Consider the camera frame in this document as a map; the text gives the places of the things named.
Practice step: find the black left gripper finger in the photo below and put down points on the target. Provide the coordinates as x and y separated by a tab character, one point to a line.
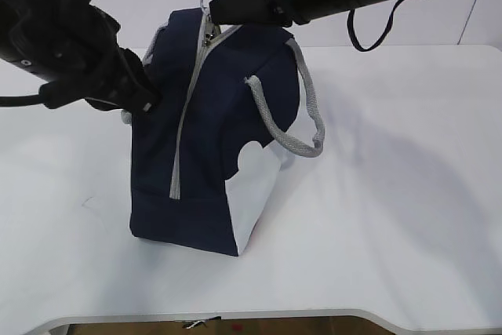
102	105
136	92

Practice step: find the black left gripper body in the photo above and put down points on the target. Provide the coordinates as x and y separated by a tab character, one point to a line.
69	44

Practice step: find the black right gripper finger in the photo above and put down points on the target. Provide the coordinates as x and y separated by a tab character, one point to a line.
241	12

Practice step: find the navy blue lunch bag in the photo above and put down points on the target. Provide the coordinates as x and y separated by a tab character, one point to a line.
237	103

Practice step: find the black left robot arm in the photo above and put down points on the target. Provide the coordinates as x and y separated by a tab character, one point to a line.
72	45

